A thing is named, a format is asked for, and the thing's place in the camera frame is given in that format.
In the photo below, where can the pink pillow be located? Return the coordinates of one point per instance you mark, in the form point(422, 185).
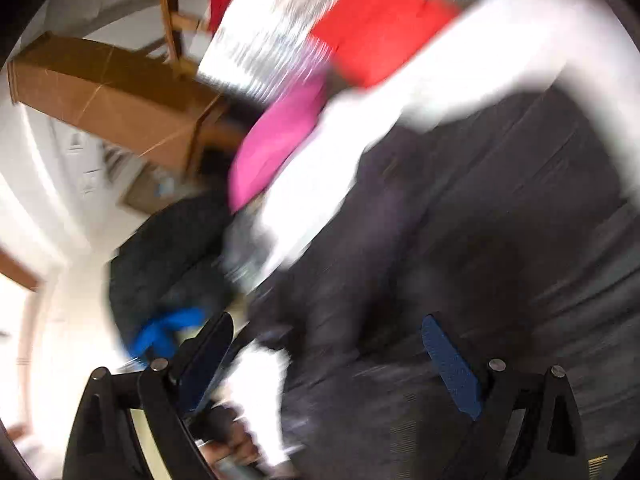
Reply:
point(274, 137)

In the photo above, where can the large black garment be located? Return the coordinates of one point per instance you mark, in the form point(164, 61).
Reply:
point(513, 225)

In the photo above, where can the blue garment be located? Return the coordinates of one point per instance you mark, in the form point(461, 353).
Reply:
point(158, 338)

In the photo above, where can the brown cardboard box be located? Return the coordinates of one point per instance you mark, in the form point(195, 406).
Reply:
point(122, 97)

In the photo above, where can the white bed blanket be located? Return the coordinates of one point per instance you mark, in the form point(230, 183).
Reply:
point(495, 49)

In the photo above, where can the person's left hand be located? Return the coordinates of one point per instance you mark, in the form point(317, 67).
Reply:
point(233, 439)

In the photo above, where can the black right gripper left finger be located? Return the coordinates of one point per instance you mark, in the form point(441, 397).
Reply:
point(103, 442)

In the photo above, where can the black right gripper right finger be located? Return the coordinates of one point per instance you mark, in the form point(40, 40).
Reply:
point(550, 443)

